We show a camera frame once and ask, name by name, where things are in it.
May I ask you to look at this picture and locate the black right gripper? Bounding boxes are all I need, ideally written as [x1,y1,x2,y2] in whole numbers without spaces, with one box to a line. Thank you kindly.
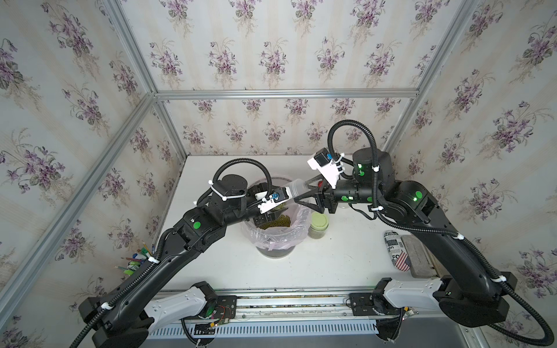
[295,173,385,216]

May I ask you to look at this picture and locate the clear jar with beans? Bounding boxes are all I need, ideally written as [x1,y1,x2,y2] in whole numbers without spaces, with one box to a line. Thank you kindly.
[278,178,310,204]

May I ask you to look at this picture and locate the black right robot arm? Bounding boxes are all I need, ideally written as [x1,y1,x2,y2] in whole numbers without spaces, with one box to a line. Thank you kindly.
[294,120,555,347]

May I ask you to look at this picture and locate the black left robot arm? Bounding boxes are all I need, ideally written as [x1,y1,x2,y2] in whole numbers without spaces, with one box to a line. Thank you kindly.
[71,158,289,347]

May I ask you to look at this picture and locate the mesh bin with pink bag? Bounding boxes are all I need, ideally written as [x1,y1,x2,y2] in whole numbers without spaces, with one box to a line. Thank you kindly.
[240,200,312,259]

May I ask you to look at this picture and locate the printed can with flag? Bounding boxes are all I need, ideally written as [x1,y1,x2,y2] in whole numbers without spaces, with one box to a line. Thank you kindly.
[383,230,411,272]

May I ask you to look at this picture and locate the coloured pens in cup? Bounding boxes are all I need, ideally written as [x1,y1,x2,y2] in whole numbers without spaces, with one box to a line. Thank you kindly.
[113,242,152,276]

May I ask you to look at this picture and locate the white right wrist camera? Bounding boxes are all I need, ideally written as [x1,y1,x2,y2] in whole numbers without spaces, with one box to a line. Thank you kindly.
[308,148,345,189]

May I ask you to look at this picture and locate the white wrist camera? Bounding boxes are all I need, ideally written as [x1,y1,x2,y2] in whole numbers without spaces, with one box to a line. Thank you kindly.
[255,187,291,214]
[308,148,345,189]

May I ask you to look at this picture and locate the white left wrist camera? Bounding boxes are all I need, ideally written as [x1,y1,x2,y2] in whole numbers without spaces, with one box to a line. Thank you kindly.
[255,187,291,214]

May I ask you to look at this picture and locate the aluminium mounting rail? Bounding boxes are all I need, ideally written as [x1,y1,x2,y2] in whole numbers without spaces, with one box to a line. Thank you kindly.
[173,284,473,325]

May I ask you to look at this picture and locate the white vented cable duct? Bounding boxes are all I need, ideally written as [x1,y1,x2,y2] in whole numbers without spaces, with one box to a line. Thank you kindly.
[147,319,379,339]

